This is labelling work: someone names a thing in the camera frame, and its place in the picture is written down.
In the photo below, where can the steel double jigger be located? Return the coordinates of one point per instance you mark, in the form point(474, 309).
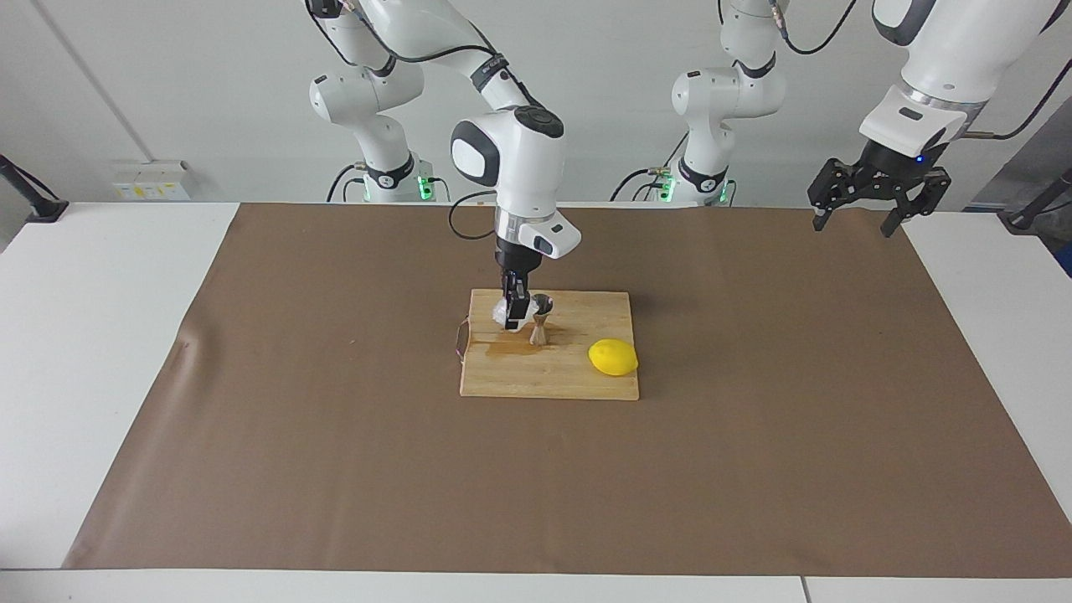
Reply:
point(541, 331)

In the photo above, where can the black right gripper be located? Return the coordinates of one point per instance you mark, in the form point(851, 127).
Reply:
point(515, 258)

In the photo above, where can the dark grey panel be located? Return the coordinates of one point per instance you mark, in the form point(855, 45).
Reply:
point(1051, 155)

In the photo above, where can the yellow lemon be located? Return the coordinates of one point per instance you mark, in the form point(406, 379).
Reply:
point(613, 358)

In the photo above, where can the clear crinkled plastic cup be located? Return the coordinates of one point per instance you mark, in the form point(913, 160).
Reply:
point(499, 314)

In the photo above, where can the white wall socket strip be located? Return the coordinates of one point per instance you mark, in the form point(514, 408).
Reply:
point(151, 182)

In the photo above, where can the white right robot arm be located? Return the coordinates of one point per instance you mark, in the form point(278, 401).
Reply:
point(519, 159)

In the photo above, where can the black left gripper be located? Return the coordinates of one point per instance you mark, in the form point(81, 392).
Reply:
point(896, 159)

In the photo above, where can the black clamp mount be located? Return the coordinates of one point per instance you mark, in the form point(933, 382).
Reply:
point(1023, 219)
point(46, 209)

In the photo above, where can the brown paper table mat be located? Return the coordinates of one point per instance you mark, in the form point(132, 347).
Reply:
point(754, 435)

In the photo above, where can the wooden cutting board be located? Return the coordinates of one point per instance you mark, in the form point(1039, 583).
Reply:
point(519, 373)

